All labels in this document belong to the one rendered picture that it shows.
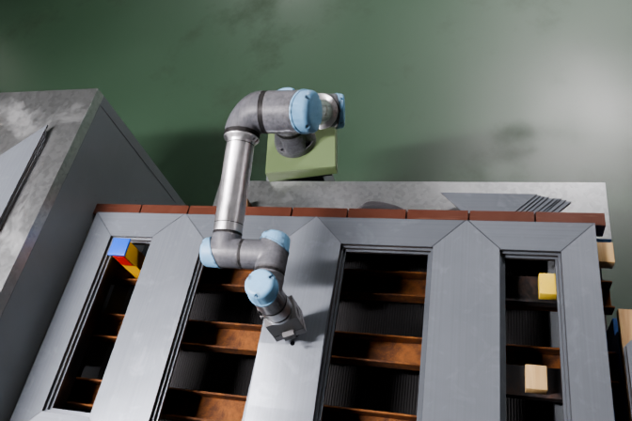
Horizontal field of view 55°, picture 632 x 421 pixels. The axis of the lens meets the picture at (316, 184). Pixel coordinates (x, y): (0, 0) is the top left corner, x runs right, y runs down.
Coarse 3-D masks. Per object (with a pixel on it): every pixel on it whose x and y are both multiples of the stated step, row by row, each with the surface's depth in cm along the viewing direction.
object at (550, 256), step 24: (144, 240) 195; (504, 264) 163; (96, 288) 190; (192, 288) 181; (336, 288) 170; (504, 288) 159; (336, 312) 167; (504, 312) 156; (72, 336) 180; (504, 336) 152; (168, 360) 169; (504, 360) 149; (168, 384) 166; (504, 384) 146; (48, 408) 170; (504, 408) 143
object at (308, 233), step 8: (296, 232) 182; (304, 232) 181; (312, 232) 181; (320, 232) 180; (328, 232) 179; (296, 240) 181; (304, 240) 180; (312, 240) 179; (320, 240) 179; (328, 240) 178; (336, 240) 177
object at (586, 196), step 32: (256, 192) 216; (288, 192) 212; (320, 192) 209; (352, 192) 206; (384, 192) 203; (416, 192) 200; (448, 192) 197; (480, 192) 194; (512, 192) 192; (544, 192) 189; (576, 192) 187; (608, 224) 178
